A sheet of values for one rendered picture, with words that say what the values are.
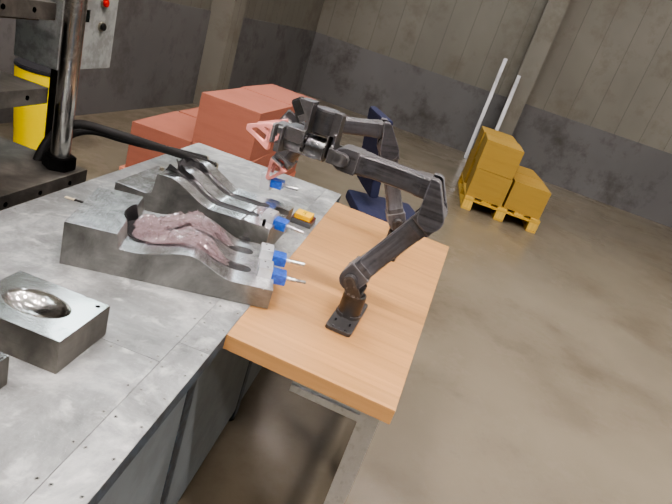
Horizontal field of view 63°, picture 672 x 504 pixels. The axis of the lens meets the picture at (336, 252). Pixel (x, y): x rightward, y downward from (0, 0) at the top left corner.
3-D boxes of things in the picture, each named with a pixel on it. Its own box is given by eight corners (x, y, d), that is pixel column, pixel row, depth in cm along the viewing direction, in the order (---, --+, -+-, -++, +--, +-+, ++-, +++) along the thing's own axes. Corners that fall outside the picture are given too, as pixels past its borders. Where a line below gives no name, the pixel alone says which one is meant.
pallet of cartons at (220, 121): (102, 181, 382) (118, 63, 351) (208, 153, 513) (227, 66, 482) (226, 234, 365) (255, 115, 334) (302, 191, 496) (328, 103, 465)
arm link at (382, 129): (310, 114, 175) (404, 125, 179) (310, 109, 184) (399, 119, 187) (306, 151, 180) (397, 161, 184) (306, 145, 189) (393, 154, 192)
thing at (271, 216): (303, 237, 171) (308, 222, 168) (298, 243, 166) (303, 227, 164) (264, 223, 172) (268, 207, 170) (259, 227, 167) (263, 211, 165)
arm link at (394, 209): (389, 232, 196) (378, 143, 182) (387, 225, 202) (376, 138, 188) (407, 229, 196) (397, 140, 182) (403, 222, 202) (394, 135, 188)
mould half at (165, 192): (287, 230, 189) (297, 194, 184) (262, 256, 165) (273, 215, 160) (155, 181, 193) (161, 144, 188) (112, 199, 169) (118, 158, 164)
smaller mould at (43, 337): (105, 334, 111) (110, 305, 108) (55, 374, 97) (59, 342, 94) (17, 299, 112) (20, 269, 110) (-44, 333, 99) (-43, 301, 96)
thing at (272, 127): (245, 113, 133) (280, 125, 131) (257, 111, 139) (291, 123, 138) (239, 140, 135) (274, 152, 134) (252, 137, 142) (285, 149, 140)
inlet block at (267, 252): (301, 269, 159) (306, 252, 157) (302, 277, 154) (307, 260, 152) (257, 258, 156) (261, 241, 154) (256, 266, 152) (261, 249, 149)
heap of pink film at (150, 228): (234, 241, 154) (241, 216, 151) (228, 269, 138) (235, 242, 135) (140, 218, 149) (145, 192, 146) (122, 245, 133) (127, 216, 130)
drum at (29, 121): (36, 136, 421) (43, 57, 398) (78, 154, 415) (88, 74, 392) (-6, 142, 387) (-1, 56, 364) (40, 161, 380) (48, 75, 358)
